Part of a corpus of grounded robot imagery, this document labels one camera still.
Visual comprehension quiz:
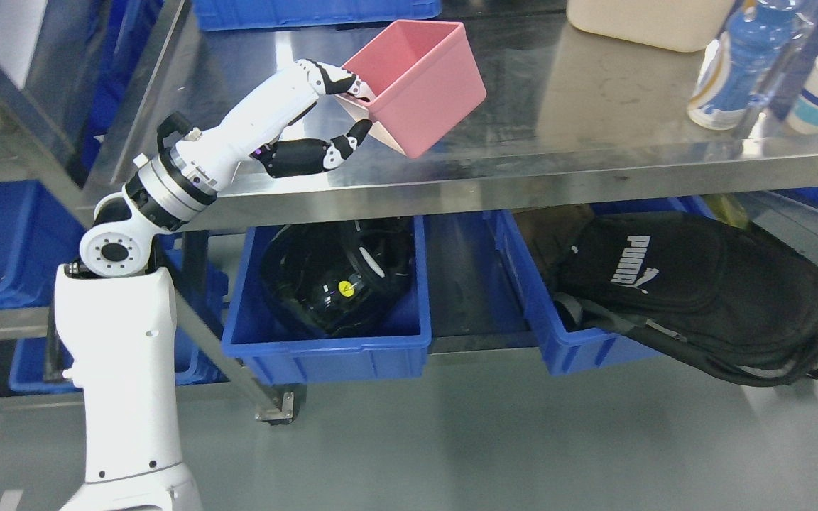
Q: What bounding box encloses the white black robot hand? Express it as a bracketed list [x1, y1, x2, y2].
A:
[173, 59, 376, 194]

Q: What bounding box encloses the pink plastic storage box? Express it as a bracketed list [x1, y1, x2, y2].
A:
[337, 19, 486, 159]

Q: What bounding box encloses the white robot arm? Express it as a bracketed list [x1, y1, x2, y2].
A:
[52, 112, 209, 510]

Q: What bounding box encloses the blue bin left shelf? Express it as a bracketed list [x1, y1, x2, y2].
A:
[0, 180, 85, 309]

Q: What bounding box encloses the beige plastic container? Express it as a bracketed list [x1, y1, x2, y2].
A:
[566, 1, 734, 53]

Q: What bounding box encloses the blue crate on table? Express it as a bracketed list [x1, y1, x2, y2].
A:
[192, 1, 442, 31]

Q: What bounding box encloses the black helmet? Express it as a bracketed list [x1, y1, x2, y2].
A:
[258, 216, 415, 339]

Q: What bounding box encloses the blue bin with helmet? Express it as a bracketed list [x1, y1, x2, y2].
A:
[221, 216, 434, 385]

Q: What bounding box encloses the blue bin with backpack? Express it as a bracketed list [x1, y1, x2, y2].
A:
[486, 197, 818, 377]

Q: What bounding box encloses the blue sports drink bottle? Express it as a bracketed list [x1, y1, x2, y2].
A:
[686, 1, 802, 131]

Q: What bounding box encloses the black Puma backpack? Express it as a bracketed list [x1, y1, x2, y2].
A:
[516, 206, 818, 388]

